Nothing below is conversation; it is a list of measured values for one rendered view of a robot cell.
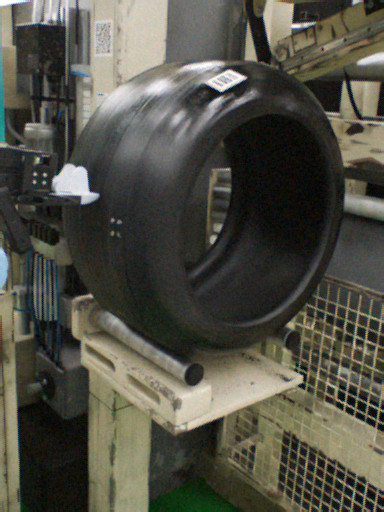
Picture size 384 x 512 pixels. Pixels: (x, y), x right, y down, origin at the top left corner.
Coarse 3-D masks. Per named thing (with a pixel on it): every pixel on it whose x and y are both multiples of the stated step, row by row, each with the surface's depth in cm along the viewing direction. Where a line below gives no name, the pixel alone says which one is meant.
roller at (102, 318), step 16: (96, 320) 130; (112, 320) 126; (128, 336) 121; (144, 336) 119; (144, 352) 116; (160, 352) 113; (176, 352) 112; (176, 368) 109; (192, 368) 107; (192, 384) 108
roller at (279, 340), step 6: (282, 330) 126; (288, 330) 126; (294, 330) 126; (270, 336) 128; (276, 336) 126; (282, 336) 125; (288, 336) 124; (294, 336) 125; (276, 342) 127; (282, 342) 125; (288, 342) 124; (294, 342) 125; (288, 348) 125; (294, 348) 126
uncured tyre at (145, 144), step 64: (192, 64) 105; (256, 64) 103; (128, 128) 97; (192, 128) 93; (256, 128) 135; (320, 128) 111; (128, 192) 93; (256, 192) 143; (320, 192) 130; (128, 256) 95; (256, 256) 142; (320, 256) 122; (128, 320) 109; (192, 320) 102; (256, 320) 115
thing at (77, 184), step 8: (80, 168) 92; (72, 176) 91; (80, 176) 92; (56, 184) 90; (64, 184) 90; (72, 184) 91; (80, 184) 92; (56, 192) 90; (64, 192) 91; (72, 192) 92; (80, 192) 93; (88, 192) 94; (88, 200) 94
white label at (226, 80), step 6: (222, 72) 97; (228, 72) 97; (234, 72) 97; (216, 78) 96; (222, 78) 96; (228, 78) 96; (234, 78) 96; (240, 78) 96; (246, 78) 96; (210, 84) 95; (216, 84) 95; (222, 84) 95; (228, 84) 95; (222, 90) 94
